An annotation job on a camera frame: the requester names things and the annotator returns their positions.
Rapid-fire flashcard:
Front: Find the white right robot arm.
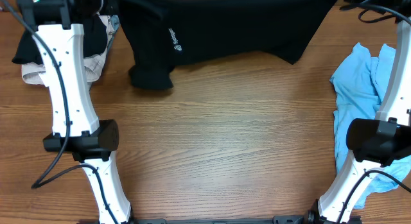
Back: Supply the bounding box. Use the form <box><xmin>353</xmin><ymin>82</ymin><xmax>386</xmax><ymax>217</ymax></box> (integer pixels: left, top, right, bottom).
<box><xmin>273</xmin><ymin>0</ymin><xmax>410</xmax><ymax>224</ymax></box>

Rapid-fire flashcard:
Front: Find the black t-shirt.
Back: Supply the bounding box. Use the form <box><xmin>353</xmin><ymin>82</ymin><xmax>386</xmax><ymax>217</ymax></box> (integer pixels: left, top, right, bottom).
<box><xmin>119</xmin><ymin>0</ymin><xmax>337</xmax><ymax>90</ymax></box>

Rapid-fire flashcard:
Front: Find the light blue t-shirt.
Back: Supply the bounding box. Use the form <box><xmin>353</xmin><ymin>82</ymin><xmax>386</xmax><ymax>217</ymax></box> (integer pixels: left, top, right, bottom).
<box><xmin>329</xmin><ymin>42</ymin><xmax>411</xmax><ymax>209</ymax></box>

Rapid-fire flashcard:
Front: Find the folded beige garment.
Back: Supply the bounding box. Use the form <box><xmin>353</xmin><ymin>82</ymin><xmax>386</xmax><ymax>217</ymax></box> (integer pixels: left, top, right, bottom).
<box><xmin>12</xmin><ymin>15</ymin><xmax>119</xmax><ymax>86</ymax></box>

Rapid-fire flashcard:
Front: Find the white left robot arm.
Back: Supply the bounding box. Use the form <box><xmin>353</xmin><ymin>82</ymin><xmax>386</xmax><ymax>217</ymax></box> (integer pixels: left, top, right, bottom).
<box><xmin>17</xmin><ymin>0</ymin><xmax>134</xmax><ymax>223</ymax></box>

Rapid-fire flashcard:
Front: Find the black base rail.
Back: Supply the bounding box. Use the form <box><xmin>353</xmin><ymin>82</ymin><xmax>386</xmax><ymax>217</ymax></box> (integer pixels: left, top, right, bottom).
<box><xmin>130</xmin><ymin>215</ymin><xmax>304</xmax><ymax>224</ymax></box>

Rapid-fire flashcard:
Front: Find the folded black garment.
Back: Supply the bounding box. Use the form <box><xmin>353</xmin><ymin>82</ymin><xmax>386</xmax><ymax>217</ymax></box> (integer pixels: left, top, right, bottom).
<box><xmin>12</xmin><ymin>15</ymin><xmax>107</xmax><ymax>65</ymax></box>

